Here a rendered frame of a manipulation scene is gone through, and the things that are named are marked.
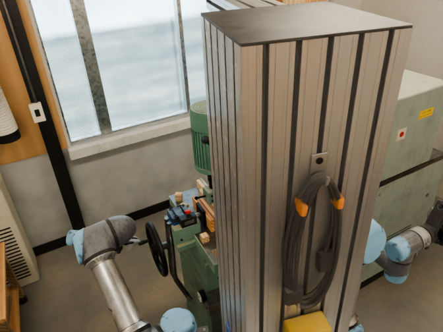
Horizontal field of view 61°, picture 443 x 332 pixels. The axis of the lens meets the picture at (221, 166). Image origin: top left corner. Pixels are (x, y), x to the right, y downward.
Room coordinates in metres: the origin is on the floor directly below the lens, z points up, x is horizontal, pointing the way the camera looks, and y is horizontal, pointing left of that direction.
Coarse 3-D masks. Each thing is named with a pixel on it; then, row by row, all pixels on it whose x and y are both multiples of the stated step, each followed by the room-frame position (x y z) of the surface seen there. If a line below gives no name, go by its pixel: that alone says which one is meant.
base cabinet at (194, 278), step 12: (180, 252) 1.66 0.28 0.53; (192, 264) 1.46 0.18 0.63; (192, 276) 1.47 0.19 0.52; (204, 276) 1.31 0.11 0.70; (216, 276) 1.30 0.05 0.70; (192, 288) 1.50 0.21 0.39; (204, 288) 1.32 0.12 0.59; (216, 288) 1.30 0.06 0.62; (192, 300) 1.53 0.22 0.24; (192, 312) 1.57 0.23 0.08; (204, 312) 1.35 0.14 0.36; (204, 324) 1.37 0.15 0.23; (216, 324) 1.29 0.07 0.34
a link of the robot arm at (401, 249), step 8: (408, 232) 0.96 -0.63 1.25; (416, 232) 0.95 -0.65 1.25; (392, 240) 0.92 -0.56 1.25; (400, 240) 0.91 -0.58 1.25; (408, 240) 0.91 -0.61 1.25; (416, 240) 0.92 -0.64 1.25; (384, 248) 0.93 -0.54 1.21; (392, 248) 0.90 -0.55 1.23; (400, 248) 0.89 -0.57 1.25; (408, 248) 0.89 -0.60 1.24; (416, 248) 0.90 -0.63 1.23; (392, 256) 0.89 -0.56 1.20; (400, 256) 0.87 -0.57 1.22; (408, 256) 0.88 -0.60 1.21
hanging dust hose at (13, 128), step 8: (0, 88) 2.21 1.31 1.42; (0, 96) 2.19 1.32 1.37; (0, 104) 2.16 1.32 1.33; (8, 104) 2.25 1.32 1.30; (0, 112) 2.16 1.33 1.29; (8, 112) 2.20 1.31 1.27; (0, 120) 2.14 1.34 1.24; (8, 120) 2.17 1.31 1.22; (0, 128) 2.14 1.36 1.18; (8, 128) 2.15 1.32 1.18; (16, 128) 2.21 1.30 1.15; (0, 136) 2.13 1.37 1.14; (8, 136) 2.14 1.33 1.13; (16, 136) 2.18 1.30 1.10
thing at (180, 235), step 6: (198, 222) 1.41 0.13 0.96; (174, 228) 1.38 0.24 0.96; (180, 228) 1.38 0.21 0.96; (186, 228) 1.38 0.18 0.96; (192, 228) 1.39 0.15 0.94; (198, 228) 1.41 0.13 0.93; (174, 234) 1.36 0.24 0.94; (180, 234) 1.37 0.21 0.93; (186, 234) 1.38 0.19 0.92; (192, 234) 1.39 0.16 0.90; (174, 240) 1.37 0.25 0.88; (180, 240) 1.36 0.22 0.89; (186, 240) 1.38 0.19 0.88
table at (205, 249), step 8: (184, 192) 1.75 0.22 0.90; (192, 192) 1.75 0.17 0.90; (184, 200) 1.68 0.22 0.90; (192, 208) 1.60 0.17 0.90; (200, 224) 1.47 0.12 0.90; (200, 232) 1.41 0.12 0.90; (208, 232) 1.41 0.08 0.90; (192, 240) 1.38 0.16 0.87; (200, 240) 1.35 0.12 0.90; (176, 248) 1.36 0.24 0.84; (184, 248) 1.35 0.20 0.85; (200, 248) 1.32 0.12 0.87; (208, 248) 1.29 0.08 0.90; (208, 256) 1.24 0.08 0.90; (208, 264) 1.24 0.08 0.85; (216, 264) 1.19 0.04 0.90; (216, 272) 1.19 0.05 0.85
